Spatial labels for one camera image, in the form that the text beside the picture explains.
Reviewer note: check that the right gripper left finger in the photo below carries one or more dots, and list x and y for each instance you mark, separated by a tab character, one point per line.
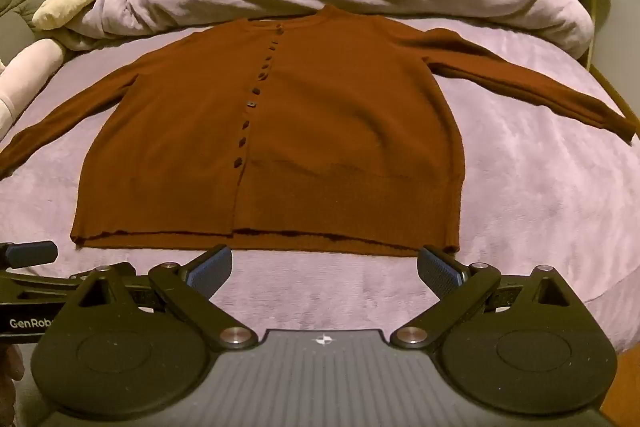
104	357

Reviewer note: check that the rust brown knit cardigan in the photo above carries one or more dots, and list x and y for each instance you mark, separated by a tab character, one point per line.
325	133

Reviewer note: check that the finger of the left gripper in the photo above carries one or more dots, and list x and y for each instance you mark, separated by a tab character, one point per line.
24	255

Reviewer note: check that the person's left hand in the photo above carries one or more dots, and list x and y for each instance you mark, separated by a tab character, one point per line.
12	369

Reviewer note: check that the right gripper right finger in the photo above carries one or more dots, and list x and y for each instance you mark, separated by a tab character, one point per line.
519	344

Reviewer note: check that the cream face plush pillow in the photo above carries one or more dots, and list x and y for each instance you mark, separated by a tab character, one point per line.
54	14

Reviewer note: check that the pink bolster pillow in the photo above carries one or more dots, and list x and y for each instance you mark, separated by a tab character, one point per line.
23	78

